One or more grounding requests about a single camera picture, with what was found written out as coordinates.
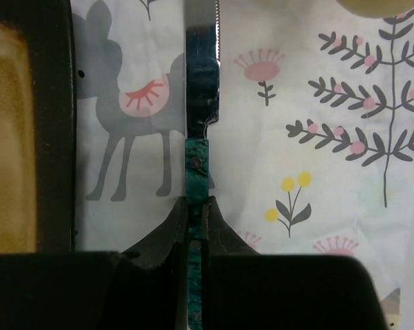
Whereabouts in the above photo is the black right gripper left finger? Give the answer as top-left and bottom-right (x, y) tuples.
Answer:
(0, 197), (188, 329)

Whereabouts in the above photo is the floral animal print napkin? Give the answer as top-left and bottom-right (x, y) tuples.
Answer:
(72, 1), (414, 329)

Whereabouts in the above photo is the green-handled steel knife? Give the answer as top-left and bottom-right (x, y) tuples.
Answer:
(184, 0), (220, 329)

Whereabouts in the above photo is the square black amber plate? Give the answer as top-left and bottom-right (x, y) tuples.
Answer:
(0, 1), (76, 254)

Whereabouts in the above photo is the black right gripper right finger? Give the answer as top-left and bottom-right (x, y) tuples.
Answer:
(201, 197), (387, 330)

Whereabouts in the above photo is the yellow ceramic mug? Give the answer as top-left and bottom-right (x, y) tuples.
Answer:
(337, 0), (414, 18)

